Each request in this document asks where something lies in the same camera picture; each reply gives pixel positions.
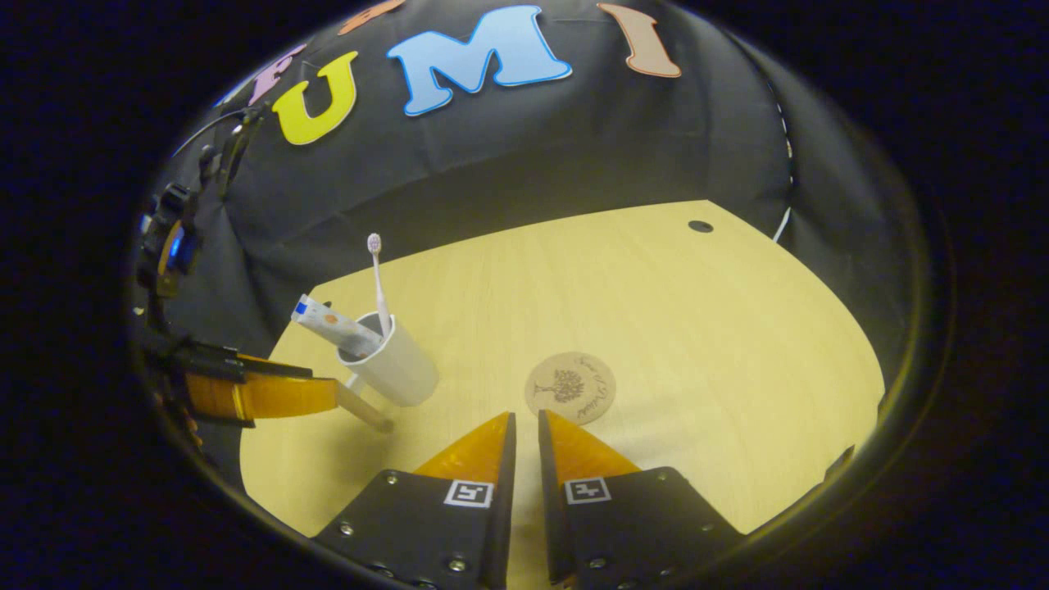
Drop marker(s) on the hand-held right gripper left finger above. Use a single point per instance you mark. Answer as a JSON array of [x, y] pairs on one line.
[[504, 508]]

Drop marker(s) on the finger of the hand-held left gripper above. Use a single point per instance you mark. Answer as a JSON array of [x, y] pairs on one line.
[[279, 397], [213, 360]]

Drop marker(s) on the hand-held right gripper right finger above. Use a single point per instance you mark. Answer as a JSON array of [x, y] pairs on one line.
[[547, 508]]

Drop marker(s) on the white toothpaste tube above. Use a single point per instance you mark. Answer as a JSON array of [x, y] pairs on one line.
[[336, 326]]

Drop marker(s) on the round wooden coaster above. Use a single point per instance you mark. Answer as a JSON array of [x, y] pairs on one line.
[[549, 401]]

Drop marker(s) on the white toothbrush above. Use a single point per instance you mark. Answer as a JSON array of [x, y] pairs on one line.
[[379, 295]]

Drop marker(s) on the light wooden desktop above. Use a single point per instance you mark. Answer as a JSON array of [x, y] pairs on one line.
[[697, 344]]

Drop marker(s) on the dark block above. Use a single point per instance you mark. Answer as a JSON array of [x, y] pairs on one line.
[[840, 463]]

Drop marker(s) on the black desk grommet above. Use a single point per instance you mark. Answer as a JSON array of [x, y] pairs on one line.
[[700, 225]]

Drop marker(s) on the black backdrop cloth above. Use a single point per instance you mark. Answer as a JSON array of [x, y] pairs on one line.
[[574, 147]]

